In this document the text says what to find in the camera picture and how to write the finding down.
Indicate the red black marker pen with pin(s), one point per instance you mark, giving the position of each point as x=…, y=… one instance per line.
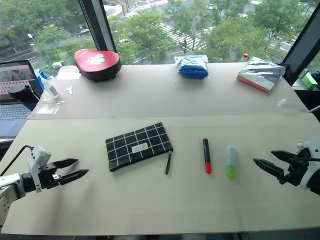
x=206, y=156

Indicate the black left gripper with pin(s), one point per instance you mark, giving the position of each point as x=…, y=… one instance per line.
x=49, y=175

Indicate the black white grid pencil case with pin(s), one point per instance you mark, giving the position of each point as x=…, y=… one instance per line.
x=138, y=147

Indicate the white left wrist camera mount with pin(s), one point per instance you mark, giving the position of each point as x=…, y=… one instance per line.
x=37, y=160

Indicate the small white dropper bottle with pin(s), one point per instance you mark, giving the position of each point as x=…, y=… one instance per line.
x=50, y=89

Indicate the green box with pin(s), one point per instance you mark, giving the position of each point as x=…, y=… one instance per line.
x=310, y=81

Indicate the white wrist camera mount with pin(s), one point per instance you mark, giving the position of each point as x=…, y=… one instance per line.
x=37, y=160
x=308, y=150

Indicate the round black device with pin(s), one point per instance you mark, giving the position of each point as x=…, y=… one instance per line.
x=20, y=92

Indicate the red heart-shaped box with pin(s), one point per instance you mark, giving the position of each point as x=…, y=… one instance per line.
x=98, y=63

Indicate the grey red package in plastic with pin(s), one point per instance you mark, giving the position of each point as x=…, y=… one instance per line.
x=260, y=73

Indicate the blue white crumpled bag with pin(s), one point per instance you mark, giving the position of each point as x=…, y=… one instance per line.
x=43, y=75

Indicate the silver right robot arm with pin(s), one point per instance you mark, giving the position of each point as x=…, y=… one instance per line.
x=315, y=180

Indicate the blue cloth in plastic bag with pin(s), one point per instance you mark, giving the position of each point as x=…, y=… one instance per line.
x=193, y=66

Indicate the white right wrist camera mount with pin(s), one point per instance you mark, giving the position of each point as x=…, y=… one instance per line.
x=308, y=150

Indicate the black window frame post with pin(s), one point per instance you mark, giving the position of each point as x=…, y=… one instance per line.
x=97, y=25
x=302, y=42

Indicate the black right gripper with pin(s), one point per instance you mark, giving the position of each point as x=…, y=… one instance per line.
x=293, y=166

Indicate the red-capped clear bottle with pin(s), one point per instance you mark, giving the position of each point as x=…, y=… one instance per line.
x=244, y=57

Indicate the green clear glue stick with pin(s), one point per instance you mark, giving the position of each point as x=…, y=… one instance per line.
x=232, y=162

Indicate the clear plastic sheet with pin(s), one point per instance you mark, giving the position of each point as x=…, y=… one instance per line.
x=48, y=106

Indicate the small white plastic piece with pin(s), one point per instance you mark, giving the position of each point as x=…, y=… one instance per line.
x=70, y=90

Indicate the laptop computer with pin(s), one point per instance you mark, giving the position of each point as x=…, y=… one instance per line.
x=13, y=100

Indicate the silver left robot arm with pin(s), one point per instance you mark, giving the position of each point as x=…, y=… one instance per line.
x=10, y=186

